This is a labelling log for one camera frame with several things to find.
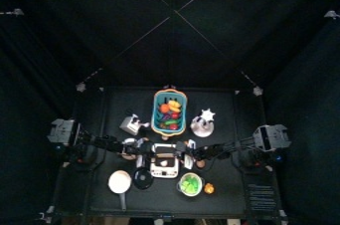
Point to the brown toy eggshell half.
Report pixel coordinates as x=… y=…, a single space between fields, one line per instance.
x=200 y=163

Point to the white pot lid grey knob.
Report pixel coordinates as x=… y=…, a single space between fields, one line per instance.
x=189 y=162

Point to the purple toy eggplant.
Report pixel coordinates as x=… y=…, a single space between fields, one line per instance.
x=165 y=116

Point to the white toy egg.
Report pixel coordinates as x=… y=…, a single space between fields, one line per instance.
x=164 y=162

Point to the white toy induction cooker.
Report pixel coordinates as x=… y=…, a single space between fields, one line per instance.
x=164 y=172

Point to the black round toy pan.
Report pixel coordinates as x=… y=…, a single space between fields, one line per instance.
x=143 y=179

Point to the yellow orange toy fruit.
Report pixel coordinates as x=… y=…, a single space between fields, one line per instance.
x=208 y=188

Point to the green toy vegetable piece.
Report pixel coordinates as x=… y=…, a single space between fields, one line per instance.
x=187 y=180
x=193 y=187

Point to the dark green toy vegetable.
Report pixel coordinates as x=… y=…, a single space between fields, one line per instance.
x=171 y=122

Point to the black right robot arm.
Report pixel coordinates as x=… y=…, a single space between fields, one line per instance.
x=243 y=142

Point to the teal basket orange rim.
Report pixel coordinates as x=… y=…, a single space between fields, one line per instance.
x=153 y=112

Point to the white toy frying pan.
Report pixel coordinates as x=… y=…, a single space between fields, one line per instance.
x=119 y=182

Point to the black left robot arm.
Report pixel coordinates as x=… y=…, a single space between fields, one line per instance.
x=99 y=142

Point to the small red toy vegetable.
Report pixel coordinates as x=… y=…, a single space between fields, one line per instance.
x=175 y=115

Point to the grey frame corner bracket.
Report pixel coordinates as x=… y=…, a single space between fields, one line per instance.
x=332 y=14
x=16 y=12
x=257 y=91
x=80 y=87

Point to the yellow toy vegetable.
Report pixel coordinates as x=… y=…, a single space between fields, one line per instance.
x=173 y=105

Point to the white grey toy appliance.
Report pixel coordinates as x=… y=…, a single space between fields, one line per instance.
x=131 y=125

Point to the red toy tomato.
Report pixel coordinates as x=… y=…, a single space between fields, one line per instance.
x=173 y=126

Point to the brown round toy piece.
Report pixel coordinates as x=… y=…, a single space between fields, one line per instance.
x=128 y=157

